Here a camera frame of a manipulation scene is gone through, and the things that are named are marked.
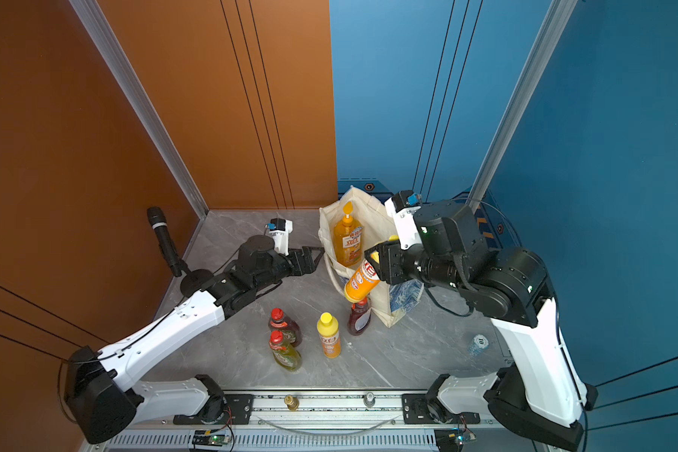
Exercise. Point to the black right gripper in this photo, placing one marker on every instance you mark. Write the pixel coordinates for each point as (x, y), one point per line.
(391, 267)

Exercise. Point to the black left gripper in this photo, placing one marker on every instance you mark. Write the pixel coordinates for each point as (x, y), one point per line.
(309, 266)

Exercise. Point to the orange bottle yellow cap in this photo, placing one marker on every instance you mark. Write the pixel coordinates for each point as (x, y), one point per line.
(328, 330)
(364, 279)

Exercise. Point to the large orange dish soap bottle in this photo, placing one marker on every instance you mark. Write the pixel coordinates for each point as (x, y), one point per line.
(348, 237)

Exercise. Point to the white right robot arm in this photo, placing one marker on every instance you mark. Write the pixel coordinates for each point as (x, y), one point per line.
(539, 396)

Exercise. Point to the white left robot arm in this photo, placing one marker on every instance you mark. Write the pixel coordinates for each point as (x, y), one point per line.
(104, 389)

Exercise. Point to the dark red soap bottle right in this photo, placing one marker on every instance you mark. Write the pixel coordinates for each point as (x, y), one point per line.
(360, 317)

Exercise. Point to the dark red soap bottle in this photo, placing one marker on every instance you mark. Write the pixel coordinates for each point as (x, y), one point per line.
(280, 321)
(360, 317)

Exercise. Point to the dark red soap bottle left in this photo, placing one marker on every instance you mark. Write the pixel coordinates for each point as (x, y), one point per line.
(280, 321)

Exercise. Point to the green soap bottle red cap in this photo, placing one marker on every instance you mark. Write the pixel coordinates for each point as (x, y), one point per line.
(284, 353)

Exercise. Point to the black microphone on stand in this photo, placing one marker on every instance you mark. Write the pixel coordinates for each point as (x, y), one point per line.
(192, 280)

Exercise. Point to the small blue white tape roll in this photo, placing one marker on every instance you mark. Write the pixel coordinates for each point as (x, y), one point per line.
(478, 345)

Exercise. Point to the circuit board right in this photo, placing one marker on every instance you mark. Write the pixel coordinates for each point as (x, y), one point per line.
(451, 440)

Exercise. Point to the green circuit board left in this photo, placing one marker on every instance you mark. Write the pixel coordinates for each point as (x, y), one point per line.
(210, 440)

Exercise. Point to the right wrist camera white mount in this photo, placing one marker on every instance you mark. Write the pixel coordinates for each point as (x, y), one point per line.
(401, 208)

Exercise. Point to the silver knob on rail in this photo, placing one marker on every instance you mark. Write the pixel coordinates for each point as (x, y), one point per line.
(369, 400)

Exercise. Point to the brass knob on rail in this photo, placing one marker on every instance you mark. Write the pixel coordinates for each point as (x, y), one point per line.
(292, 403)

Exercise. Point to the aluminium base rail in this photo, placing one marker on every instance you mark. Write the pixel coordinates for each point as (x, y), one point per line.
(327, 420)

